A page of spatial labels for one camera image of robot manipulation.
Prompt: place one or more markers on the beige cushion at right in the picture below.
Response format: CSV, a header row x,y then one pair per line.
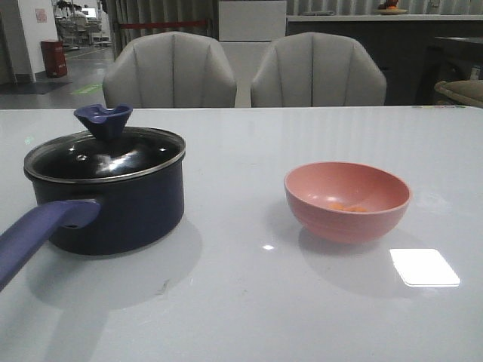
x,y
465,93

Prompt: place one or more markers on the grey curtain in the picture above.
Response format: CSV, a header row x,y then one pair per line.
x,y
158,11

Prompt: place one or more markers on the pink bowl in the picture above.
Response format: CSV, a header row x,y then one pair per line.
x,y
310,188

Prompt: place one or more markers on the red trash bin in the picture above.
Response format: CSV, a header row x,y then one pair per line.
x,y
54,59

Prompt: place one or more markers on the glass lid with blue knob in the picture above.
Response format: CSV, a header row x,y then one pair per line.
x,y
107,151

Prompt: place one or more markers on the left beige upholstered chair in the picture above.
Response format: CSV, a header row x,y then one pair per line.
x,y
171,70

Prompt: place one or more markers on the white refrigerator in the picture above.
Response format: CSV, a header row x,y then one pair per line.
x,y
251,20

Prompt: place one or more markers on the dark blue saucepan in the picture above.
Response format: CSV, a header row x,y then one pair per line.
x,y
95,219

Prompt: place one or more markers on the dark kitchen counter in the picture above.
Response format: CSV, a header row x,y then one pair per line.
x,y
402,46

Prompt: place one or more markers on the right beige upholstered chair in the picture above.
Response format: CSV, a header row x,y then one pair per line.
x,y
314,69

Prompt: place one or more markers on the beige upholstered chair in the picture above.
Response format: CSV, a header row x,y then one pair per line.
x,y
314,69
171,70

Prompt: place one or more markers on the fruit plate on counter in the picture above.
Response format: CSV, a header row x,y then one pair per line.
x,y
390,7

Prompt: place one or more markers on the orange ham pieces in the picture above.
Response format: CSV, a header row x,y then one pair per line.
x,y
347,208

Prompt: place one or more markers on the red barrier belt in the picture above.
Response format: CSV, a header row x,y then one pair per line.
x,y
165,25

